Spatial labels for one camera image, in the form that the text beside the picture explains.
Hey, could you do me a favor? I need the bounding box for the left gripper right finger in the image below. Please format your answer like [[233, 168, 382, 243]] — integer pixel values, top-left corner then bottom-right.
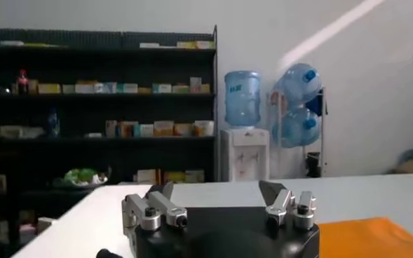
[[257, 180, 318, 231]]

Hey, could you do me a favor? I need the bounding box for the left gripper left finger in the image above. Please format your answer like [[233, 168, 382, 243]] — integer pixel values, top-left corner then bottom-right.
[[121, 181, 189, 246]]

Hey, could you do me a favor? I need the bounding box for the orange t-shirt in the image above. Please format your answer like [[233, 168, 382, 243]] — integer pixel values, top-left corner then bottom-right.
[[318, 216, 413, 258]]

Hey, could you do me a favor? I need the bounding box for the red white medicine box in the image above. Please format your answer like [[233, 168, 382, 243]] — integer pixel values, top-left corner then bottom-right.
[[135, 169, 161, 184], [118, 121, 139, 138]]

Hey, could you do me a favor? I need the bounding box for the green white medicine box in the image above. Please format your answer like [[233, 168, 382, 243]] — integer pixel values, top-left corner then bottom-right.
[[184, 170, 205, 183], [171, 83, 191, 94], [116, 83, 139, 94], [134, 123, 154, 137], [152, 83, 172, 94]]

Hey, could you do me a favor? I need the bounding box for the black tripod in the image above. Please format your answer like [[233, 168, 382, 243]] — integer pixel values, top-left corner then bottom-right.
[[306, 151, 322, 178]]

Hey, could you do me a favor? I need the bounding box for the white water dispenser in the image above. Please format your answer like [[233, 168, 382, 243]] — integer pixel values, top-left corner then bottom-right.
[[219, 128, 271, 182]]

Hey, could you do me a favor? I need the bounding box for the white jug rack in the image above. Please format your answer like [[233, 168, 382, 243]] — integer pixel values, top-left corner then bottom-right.
[[267, 87, 328, 178]]

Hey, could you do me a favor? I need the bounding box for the blue water jug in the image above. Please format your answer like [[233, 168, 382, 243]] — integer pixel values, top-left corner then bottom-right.
[[224, 70, 262, 128], [272, 107, 322, 149], [274, 62, 323, 106]]

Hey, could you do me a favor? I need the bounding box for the large white table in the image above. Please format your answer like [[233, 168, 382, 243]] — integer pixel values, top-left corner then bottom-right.
[[11, 173, 413, 258]]

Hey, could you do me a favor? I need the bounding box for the white paper cup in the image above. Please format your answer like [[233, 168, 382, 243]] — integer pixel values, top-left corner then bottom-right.
[[194, 120, 215, 137]]

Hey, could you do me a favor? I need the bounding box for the green bag in bowl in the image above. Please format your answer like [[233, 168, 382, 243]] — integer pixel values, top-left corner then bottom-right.
[[53, 167, 109, 189]]

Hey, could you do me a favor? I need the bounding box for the dark blue hanging cloth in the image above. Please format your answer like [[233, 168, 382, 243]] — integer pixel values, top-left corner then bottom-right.
[[306, 94, 328, 116]]

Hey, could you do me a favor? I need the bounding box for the pink patterned box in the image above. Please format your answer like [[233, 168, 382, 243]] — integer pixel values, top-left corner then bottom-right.
[[189, 76, 203, 94]]

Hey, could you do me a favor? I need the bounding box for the black shelving unit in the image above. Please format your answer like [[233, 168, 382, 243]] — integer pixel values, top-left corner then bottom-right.
[[0, 26, 218, 246]]

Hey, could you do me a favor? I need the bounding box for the blue white medicine box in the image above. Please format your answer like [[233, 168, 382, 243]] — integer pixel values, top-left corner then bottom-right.
[[93, 82, 118, 95]]

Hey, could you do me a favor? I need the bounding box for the blue drink bottle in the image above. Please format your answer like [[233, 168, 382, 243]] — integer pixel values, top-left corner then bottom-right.
[[46, 107, 60, 138]]

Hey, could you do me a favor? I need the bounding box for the cola bottle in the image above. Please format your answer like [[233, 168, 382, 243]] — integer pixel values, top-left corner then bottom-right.
[[16, 69, 30, 95]]

